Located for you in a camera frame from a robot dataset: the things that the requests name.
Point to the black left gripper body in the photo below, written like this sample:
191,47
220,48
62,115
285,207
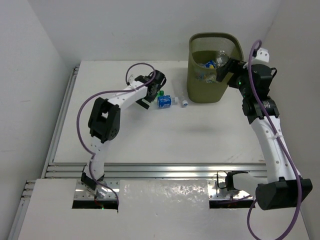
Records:
152,90

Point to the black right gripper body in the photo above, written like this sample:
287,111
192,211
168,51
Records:
238,81

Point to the clear unlabelled bottle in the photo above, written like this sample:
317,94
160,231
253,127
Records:
221,58

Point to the clear bottle dark blue label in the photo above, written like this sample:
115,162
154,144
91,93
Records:
210,64

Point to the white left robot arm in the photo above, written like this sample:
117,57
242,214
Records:
105,118

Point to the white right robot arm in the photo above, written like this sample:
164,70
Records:
284,187

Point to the clear bottle near bin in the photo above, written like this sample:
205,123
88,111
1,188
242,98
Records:
183,101

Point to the olive green mesh bin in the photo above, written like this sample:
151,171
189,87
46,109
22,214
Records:
201,84

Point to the green plastic bottle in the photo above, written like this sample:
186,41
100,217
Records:
160,93

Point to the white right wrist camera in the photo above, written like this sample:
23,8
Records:
260,56

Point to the aluminium frame rail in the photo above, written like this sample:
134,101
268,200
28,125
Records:
196,141

